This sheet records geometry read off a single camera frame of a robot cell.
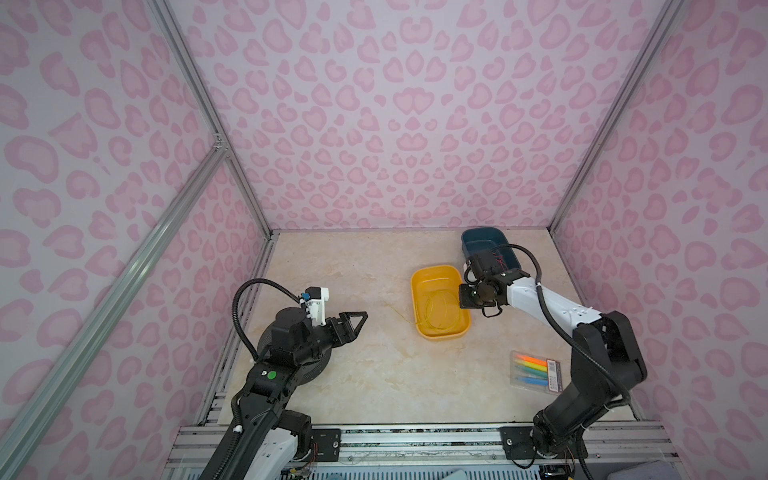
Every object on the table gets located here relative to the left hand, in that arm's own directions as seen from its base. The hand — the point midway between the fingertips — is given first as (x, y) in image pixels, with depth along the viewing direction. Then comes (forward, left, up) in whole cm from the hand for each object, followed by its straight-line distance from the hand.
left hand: (360, 314), depth 72 cm
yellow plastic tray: (+23, -20, -18) cm, 35 cm away
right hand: (+13, -29, -13) cm, 35 cm away
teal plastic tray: (+39, -40, -17) cm, 58 cm away
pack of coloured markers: (-8, -47, -22) cm, 53 cm away
